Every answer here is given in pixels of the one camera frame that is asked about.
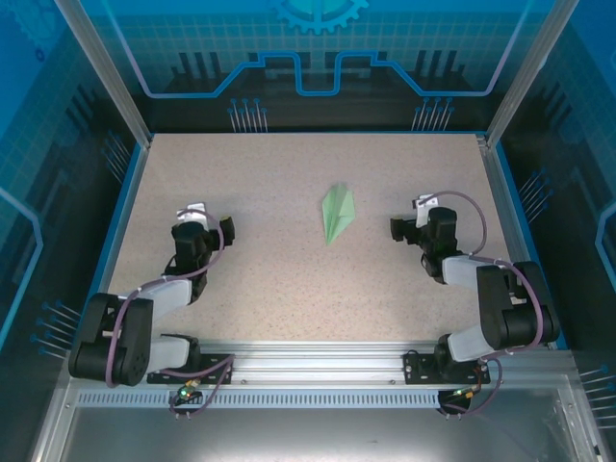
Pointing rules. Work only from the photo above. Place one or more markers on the light green paper sheet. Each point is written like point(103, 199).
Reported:
point(339, 212)

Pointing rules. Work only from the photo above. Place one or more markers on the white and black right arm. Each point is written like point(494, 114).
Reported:
point(510, 308)

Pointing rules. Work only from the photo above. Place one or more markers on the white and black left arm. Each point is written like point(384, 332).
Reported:
point(163, 298)

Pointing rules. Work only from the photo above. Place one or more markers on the blue table edge strip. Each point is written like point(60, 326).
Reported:
point(528, 240)
point(115, 240)

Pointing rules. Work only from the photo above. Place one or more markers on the blue printed side panel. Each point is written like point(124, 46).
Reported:
point(38, 192)
point(577, 192)

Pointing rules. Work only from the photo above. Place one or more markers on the blue printed gear panel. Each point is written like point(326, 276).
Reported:
point(313, 29)

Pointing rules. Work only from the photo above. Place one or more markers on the steel tray panel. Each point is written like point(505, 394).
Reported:
point(313, 433)

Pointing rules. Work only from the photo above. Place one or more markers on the aluminium side rail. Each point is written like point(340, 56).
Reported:
point(501, 202)

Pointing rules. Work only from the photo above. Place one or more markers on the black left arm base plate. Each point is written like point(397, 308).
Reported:
point(214, 380)

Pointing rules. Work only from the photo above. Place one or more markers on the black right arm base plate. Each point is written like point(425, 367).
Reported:
point(418, 368)

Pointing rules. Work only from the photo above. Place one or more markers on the long aluminium base rail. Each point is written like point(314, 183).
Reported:
point(313, 366)

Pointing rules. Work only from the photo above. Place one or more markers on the aluminium frame post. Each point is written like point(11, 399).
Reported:
point(525, 77)
point(111, 77)

